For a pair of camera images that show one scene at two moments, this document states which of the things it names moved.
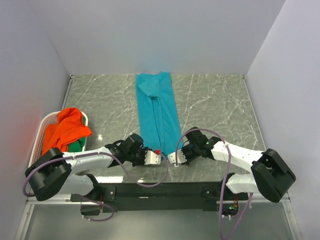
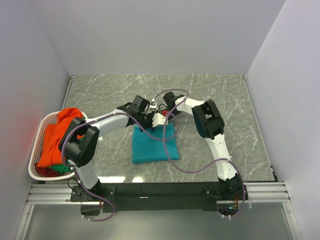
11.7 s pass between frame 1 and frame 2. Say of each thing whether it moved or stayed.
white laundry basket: stayed
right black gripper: moved
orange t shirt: stayed
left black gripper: moved
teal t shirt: moved
